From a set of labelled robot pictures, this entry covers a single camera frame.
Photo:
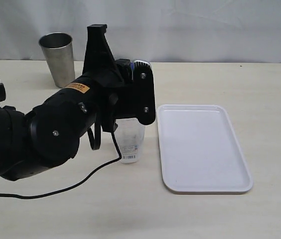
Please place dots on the white rectangular tray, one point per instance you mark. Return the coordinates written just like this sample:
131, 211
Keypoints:
199, 151

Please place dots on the clear plastic tall container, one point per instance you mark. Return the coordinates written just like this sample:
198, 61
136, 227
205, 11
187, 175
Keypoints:
130, 135

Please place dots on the stainless steel cup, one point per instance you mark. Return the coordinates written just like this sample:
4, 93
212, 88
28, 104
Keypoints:
58, 52

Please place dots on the white backdrop curtain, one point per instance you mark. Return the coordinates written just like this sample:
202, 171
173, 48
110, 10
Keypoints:
154, 30

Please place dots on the blue plastic lid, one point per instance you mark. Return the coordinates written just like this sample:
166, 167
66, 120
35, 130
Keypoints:
132, 68

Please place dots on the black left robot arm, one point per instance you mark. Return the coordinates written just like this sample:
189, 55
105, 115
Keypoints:
49, 135

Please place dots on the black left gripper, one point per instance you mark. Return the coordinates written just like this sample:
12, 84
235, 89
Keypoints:
122, 97

